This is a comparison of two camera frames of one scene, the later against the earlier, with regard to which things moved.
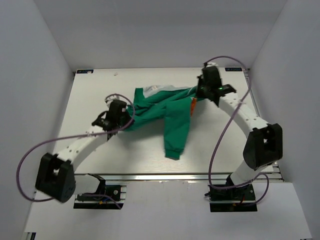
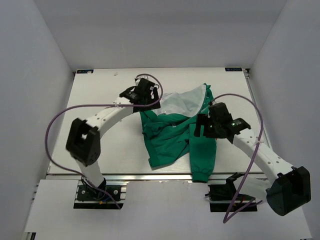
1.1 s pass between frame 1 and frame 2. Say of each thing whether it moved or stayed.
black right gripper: moved
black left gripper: moved
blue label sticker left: stayed
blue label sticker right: stayed
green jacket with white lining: moved
